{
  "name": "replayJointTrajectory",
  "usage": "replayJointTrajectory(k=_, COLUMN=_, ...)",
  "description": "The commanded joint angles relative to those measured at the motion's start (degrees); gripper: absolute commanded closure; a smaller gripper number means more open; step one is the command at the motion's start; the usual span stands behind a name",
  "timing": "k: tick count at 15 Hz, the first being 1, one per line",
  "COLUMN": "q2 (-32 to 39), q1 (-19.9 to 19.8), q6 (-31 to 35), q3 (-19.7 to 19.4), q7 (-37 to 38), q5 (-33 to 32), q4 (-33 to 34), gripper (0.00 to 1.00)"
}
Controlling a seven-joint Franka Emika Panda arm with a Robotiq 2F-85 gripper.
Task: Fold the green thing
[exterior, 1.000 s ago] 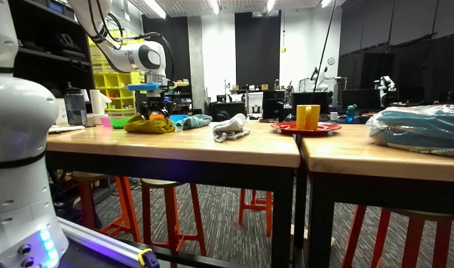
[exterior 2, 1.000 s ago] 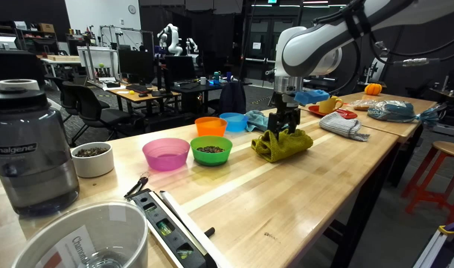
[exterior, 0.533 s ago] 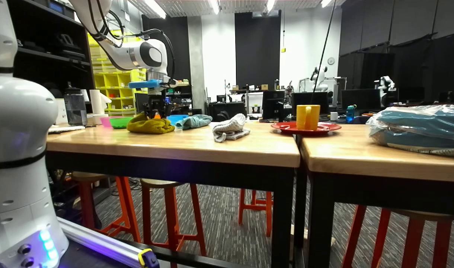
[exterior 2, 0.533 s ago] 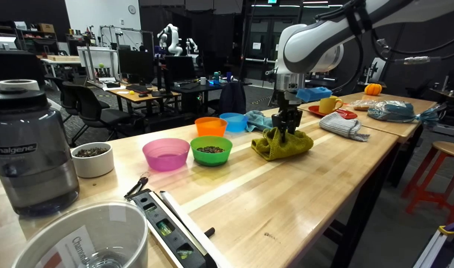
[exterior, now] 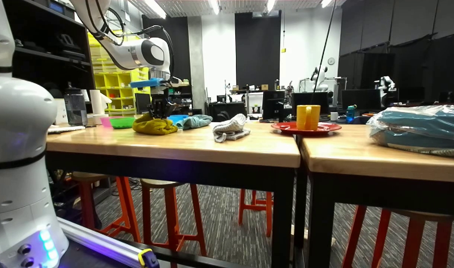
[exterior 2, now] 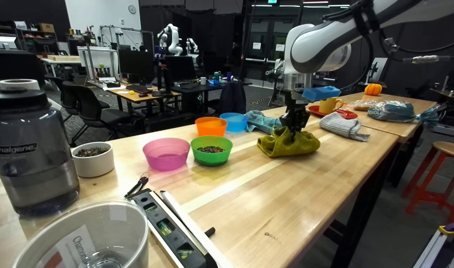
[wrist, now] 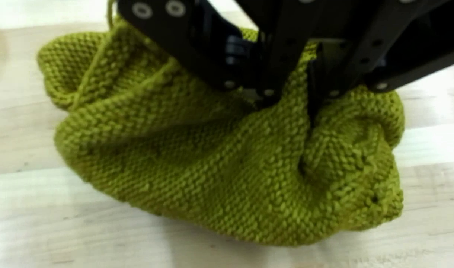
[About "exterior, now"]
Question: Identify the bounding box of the black shelf unit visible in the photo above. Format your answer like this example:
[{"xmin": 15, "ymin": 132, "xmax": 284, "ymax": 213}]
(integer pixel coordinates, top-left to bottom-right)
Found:
[{"xmin": 1, "ymin": 0, "xmax": 95, "ymax": 96}]

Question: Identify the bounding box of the short wooden table black frame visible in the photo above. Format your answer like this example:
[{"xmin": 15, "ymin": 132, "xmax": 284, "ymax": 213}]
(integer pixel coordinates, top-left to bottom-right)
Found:
[{"xmin": 299, "ymin": 122, "xmax": 454, "ymax": 268}]

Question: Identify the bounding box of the white bucket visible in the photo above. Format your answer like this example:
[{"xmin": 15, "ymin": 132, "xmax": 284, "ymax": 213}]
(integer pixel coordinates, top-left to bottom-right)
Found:
[{"xmin": 50, "ymin": 96, "xmax": 68, "ymax": 126}]

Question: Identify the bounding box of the blue bottle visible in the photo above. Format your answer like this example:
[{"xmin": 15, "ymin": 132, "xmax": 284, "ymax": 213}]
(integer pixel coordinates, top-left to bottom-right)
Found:
[{"xmin": 345, "ymin": 102, "xmax": 360, "ymax": 125}]

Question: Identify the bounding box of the grey knitted cloth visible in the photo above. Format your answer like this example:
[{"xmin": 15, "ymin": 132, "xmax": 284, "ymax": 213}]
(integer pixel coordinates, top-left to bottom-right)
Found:
[{"xmin": 211, "ymin": 111, "xmax": 251, "ymax": 144}]

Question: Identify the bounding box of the blue plastic bowl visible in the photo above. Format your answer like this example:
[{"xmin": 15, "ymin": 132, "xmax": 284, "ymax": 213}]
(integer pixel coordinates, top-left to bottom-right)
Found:
[{"xmin": 166, "ymin": 113, "xmax": 189, "ymax": 128}]

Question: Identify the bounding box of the orange leg wooden stool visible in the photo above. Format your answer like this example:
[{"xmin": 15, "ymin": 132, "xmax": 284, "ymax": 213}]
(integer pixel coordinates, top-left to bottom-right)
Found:
[
  {"xmin": 70, "ymin": 169, "xmax": 141, "ymax": 244},
  {"xmin": 341, "ymin": 204, "xmax": 454, "ymax": 268},
  {"xmin": 140, "ymin": 177, "xmax": 208, "ymax": 257},
  {"xmin": 236, "ymin": 186, "xmax": 275, "ymax": 239}
]

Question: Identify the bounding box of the green plastic bowl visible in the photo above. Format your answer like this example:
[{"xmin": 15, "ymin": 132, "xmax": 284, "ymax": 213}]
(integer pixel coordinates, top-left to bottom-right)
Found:
[{"xmin": 108, "ymin": 114, "xmax": 137, "ymax": 131}]

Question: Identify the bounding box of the yellow mug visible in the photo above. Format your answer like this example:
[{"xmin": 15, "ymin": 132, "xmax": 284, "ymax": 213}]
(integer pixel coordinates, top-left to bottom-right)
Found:
[{"xmin": 294, "ymin": 102, "xmax": 321, "ymax": 131}]

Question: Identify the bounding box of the yellow storage bin rack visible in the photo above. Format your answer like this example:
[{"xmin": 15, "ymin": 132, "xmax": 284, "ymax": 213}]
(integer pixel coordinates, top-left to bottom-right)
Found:
[{"xmin": 88, "ymin": 31, "xmax": 152, "ymax": 119}]

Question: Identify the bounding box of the robot base platform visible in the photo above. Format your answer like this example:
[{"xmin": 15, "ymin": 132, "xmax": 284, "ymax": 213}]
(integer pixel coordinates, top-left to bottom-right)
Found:
[{"xmin": 56, "ymin": 216, "xmax": 160, "ymax": 268}]

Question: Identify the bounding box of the dark grey plastic jug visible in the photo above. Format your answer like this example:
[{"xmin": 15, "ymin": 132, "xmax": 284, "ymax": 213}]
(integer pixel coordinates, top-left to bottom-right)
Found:
[{"xmin": 62, "ymin": 87, "xmax": 89, "ymax": 126}]

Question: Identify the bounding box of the olive green knitted cloth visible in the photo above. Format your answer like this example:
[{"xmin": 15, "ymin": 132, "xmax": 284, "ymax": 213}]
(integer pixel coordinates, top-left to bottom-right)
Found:
[{"xmin": 131, "ymin": 113, "xmax": 180, "ymax": 137}]

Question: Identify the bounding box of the black computer monitor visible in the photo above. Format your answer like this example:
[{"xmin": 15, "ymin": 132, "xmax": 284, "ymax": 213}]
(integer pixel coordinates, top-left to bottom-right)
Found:
[{"xmin": 290, "ymin": 90, "xmax": 333, "ymax": 120}]

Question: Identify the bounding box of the red plate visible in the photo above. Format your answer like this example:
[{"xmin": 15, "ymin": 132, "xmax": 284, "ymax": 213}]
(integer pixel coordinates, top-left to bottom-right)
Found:
[{"xmin": 271, "ymin": 120, "xmax": 342, "ymax": 137}]

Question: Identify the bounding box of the long wooden table black frame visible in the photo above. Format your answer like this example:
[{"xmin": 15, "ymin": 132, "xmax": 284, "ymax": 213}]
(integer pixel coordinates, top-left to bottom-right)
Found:
[{"xmin": 44, "ymin": 120, "xmax": 303, "ymax": 268}]

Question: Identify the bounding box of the pink plastic bowl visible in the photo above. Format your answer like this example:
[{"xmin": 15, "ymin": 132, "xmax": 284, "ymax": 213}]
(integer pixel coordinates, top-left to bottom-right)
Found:
[{"xmin": 98, "ymin": 114, "xmax": 114, "ymax": 131}]

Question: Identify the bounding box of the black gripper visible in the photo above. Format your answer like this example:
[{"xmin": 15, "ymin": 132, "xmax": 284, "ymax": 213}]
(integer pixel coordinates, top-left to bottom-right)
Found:
[{"xmin": 150, "ymin": 86, "xmax": 175, "ymax": 120}]

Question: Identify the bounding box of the plastic bag of blue cloths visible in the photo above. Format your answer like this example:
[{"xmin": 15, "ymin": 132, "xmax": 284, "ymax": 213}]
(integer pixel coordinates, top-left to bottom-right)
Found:
[{"xmin": 366, "ymin": 102, "xmax": 454, "ymax": 159}]

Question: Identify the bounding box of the teal towel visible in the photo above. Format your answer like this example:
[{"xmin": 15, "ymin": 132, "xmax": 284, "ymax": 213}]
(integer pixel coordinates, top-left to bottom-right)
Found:
[{"xmin": 178, "ymin": 113, "xmax": 214, "ymax": 132}]

